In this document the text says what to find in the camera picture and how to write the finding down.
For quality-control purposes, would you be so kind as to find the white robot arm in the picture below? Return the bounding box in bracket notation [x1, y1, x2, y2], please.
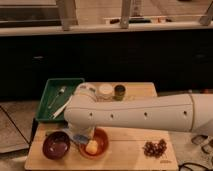
[64, 83, 213, 136]

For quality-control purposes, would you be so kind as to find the green jar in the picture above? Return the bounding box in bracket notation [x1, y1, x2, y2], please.
[114, 84, 126, 101]

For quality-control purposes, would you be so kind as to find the metal spoon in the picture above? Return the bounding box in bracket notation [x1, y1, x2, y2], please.
[48, 86, 66, 109]

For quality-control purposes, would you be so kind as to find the white utensil handle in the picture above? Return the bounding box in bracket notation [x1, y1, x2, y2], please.
[52, 95, 72, 119]

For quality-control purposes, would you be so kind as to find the wooden cutting board table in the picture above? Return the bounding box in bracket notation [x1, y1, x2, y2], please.
[24, 81, 180, 171]

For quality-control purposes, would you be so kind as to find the blue sponge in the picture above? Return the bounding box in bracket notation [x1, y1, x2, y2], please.
[64, 129, 89, 145]

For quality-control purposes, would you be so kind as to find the orange bowl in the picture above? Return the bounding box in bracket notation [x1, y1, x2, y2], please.
[78, 128, 109, 160]

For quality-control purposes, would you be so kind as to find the yellow food piece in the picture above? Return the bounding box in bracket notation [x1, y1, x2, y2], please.
[86, 140, 98, 155]

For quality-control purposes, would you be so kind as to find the black cable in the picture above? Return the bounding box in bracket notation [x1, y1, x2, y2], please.
[178, 161, 212, 171]

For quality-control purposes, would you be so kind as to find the white round container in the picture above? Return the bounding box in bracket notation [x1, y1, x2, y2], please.
[99, 83, 113, 99]

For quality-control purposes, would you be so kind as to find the purple bowl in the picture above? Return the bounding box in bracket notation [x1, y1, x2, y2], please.
[42, 131, 70, 160]

